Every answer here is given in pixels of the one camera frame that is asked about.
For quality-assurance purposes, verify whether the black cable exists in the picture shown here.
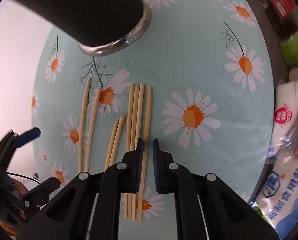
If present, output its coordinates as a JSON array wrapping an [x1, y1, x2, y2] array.
[[5, 171, 40, 183]]

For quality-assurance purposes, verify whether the dark bottle with red label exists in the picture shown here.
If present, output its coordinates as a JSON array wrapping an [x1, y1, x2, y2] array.
[[265, 0, 298, 37]]

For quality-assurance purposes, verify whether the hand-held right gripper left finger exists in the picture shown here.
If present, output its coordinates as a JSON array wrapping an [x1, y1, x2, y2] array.
[[16, 138, 145, 240]]

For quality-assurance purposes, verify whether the white and blue salt bag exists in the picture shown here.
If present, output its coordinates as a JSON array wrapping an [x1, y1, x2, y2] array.
[[249, 140, 298, 233]]

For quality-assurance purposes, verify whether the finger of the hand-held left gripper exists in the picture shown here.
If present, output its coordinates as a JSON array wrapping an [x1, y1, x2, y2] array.
[[22, 177, 62, 211], [0, 127, 41, 166]]

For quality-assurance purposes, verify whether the green box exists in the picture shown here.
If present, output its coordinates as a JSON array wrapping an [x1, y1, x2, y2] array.
[[249, 200, 267, 217]]

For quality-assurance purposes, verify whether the green packet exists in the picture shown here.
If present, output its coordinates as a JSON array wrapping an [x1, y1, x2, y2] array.
[[279, 27, 298, 67]]

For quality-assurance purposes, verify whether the daisy print tablecloth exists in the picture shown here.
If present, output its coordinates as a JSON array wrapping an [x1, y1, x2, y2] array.
[[30, 0, 276, 240]]

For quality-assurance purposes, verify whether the clear bag with red label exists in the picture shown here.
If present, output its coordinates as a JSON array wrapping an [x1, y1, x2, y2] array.
[[274, 76, 298, 170]]

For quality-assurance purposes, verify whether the black cylindrical chopstick holder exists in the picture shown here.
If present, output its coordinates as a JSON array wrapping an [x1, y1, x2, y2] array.
[[7, 0, 152, 57]]

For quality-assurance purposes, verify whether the bamboo chopstick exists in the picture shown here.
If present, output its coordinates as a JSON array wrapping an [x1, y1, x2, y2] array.
[[84, 88, 102, 172], [123, 84, 135, 220], [77, 77, 92, 173], [109, 116, 125, 168], [104, 120, 119, 171], [132, 84, 144, 221], [127, 85, 140, 221], [137, 85, 152, 222]]

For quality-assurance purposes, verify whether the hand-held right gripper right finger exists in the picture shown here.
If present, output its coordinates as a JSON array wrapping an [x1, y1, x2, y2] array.
[[153, 138, 281, 240]]

